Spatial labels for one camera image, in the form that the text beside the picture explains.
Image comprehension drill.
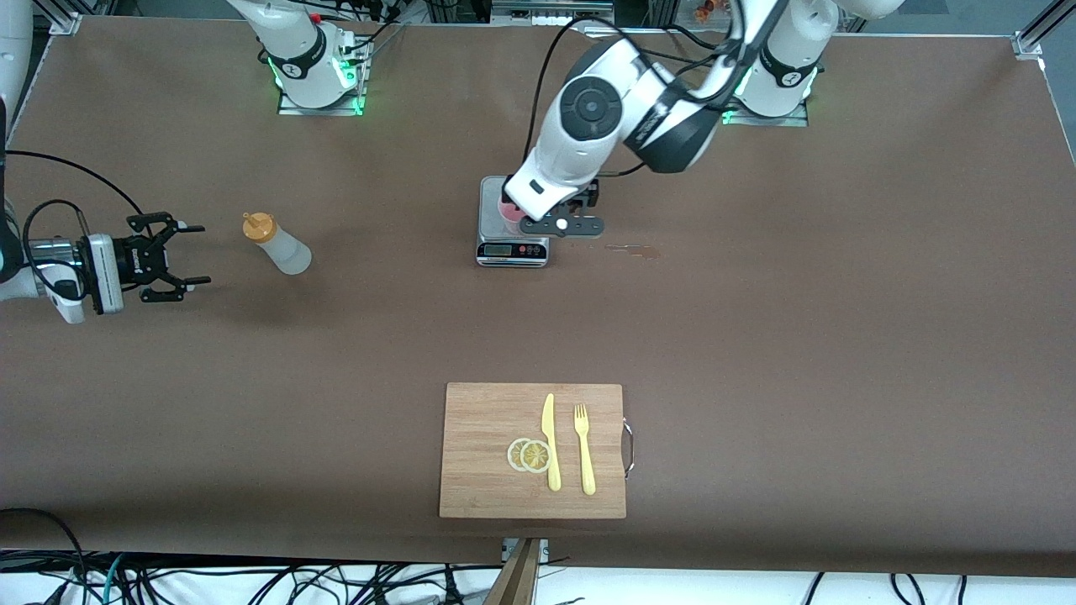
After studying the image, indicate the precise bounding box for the clear sauce bottle orange cap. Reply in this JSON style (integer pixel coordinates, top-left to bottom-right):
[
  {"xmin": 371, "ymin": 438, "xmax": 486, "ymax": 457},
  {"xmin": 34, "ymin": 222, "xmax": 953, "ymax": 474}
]
[{"xmin": 242, "ymin": 212, "xmax": 313, "ymax": 276}]

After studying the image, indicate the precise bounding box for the silver digital kitchen scale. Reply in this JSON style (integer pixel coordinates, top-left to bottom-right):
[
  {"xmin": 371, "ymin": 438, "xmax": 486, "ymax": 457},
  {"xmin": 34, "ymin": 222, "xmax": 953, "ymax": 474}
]
[{"xmin": 476, "ymin": 175, "xmax": 552, "ymax": 269}]

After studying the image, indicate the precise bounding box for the brown table cover mat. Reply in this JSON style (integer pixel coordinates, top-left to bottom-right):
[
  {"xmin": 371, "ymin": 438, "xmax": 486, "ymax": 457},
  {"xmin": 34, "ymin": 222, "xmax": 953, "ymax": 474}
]
[{"xmin": 0, "ymin": 17, "xmax": 1076, "ymax": 579}]

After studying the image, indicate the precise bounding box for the white power strip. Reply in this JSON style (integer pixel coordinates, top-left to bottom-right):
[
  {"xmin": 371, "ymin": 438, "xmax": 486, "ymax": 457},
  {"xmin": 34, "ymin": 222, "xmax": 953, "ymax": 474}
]
[{"xmin": 490, "ymin": 0, "xmax": 616, "ymax": 30}]

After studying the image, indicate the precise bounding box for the yellow plastic knife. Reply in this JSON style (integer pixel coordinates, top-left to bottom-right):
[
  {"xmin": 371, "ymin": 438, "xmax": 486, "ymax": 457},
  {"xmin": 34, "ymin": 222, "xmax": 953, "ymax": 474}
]
[{"xmin": 541, "ymin": 392, "xmax": 562, "ymax": 492}]

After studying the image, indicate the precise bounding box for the yellow plastic fork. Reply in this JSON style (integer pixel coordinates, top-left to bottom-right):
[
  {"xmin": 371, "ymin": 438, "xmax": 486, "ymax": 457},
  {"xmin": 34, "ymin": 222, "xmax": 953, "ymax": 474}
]
[{"xmin": 573, "ymin": 403, "xmax": 597, "ymax": 496}]

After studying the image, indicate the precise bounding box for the wooden cutting board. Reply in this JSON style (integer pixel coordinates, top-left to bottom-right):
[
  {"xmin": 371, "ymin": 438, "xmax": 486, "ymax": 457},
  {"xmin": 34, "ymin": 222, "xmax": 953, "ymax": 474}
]
[{"xmin": 438, "ymin": 382, "xmax": 636, "ymax": 520}]

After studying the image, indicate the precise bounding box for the wooden beam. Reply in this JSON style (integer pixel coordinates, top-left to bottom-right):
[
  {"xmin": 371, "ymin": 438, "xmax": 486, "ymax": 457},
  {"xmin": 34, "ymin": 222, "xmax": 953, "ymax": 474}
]
[{"xmin": 483, "ymin": 538, "xmax": 543, "ymax": 605}]

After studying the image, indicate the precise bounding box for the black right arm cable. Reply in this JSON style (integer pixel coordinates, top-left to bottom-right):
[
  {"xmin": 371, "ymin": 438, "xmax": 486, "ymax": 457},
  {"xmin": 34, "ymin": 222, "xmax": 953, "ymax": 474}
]
[{"xmin": 0, "ymin": 150, "xmax": 145, "ymax": 299}]

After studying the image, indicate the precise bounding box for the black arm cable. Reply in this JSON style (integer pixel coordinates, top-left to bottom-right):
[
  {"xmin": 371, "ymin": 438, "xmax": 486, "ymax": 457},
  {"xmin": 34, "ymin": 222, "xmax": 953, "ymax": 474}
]
[
  {"xmin": 0, "ymin": 150, "xmax": 145, "ymax": 299},
  {"xmin": 523, "ymin": 17, "xmax": 741, "ymax": 165}
]

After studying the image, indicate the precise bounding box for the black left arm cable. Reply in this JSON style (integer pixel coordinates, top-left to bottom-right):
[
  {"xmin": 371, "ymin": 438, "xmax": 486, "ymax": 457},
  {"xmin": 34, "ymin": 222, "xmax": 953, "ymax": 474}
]
[{"xmin": 523, "ymin": 17, "xmax": 741, "ymax": 165}]

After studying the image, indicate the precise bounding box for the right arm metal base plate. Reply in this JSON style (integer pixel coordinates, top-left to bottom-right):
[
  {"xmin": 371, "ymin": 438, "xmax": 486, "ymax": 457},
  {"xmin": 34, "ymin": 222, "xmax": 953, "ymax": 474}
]
[{"xmin": 277, "ymin": 25, "xmax": 367, "ymax": 117}]

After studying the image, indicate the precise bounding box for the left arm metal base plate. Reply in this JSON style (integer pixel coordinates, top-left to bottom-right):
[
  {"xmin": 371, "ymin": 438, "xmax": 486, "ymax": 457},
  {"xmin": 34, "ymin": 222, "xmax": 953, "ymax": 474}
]
[{"xmin": 719, "ymin": 42, "xmax": 810, "ymax": 127}]

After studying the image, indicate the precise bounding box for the aluminium frame corner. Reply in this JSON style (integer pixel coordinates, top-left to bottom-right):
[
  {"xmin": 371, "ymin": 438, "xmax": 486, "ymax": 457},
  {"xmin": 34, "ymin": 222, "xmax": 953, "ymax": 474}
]
[
  {"xmin": 1013, "ymin": 0, "xmax": 1076, "ymax": 60},
  {"xmin": 34, "ymin": 0, "xmax": 85, "ymax": 36}
]

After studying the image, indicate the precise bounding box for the teal floor cable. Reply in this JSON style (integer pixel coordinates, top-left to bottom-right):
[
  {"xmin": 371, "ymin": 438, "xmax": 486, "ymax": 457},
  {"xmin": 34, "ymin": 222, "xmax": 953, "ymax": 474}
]
[{"xmin": 99, "ymin": 553, "xmax": 127, "ymax": 605}]

